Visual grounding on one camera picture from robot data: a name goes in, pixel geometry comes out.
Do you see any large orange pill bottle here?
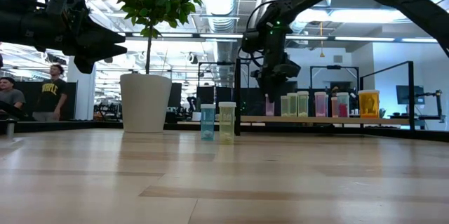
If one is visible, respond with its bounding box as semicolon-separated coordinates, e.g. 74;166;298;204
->
358;89;381;119

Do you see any blue bottle with red pills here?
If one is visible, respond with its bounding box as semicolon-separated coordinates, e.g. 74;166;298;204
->
336;92;351;118

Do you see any white building column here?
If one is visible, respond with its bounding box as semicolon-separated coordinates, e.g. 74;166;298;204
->
67;57;97;121

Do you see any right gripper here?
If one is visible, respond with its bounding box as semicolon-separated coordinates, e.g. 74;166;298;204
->
251;30;302;104

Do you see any person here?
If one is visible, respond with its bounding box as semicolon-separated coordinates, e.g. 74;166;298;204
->
33;62;69;122
0;76;27;111

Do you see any wooden shelf with black frame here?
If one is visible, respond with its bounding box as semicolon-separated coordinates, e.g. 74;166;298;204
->
234;58;417;136

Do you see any black partition panel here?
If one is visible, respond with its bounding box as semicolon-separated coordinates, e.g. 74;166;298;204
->
16;81;78;121

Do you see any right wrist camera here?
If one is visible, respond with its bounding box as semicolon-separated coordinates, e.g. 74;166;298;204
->
241;29;262;55

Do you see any yellow hanging cord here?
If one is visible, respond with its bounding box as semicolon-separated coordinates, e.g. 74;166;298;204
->
318;22;326;59

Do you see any silver ventilation duct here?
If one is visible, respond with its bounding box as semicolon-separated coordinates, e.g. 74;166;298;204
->
201;0;243;64

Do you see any black computer monitor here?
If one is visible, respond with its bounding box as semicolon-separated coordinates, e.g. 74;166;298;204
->
396;85;426;105

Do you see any small yellow-green pill bottle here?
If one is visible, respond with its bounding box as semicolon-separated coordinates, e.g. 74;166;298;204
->
280;95;291;117
287;92;299;117

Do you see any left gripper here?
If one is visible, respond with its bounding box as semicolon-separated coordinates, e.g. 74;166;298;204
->
46;0;128;74

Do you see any white-capped pill bottle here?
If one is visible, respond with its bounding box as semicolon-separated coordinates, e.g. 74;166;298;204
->
200;103;216;142
218;101;237;145

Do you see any pink bottle with white pills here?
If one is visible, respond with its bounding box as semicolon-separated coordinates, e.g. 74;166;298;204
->
314;91;329;118
264;93;276;117

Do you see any black metal gantry frame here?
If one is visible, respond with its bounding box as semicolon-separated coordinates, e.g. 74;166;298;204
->
309;65;361;93

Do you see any large yellow-green pill bottle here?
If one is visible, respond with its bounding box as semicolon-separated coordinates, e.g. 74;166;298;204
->
297;91;310;117

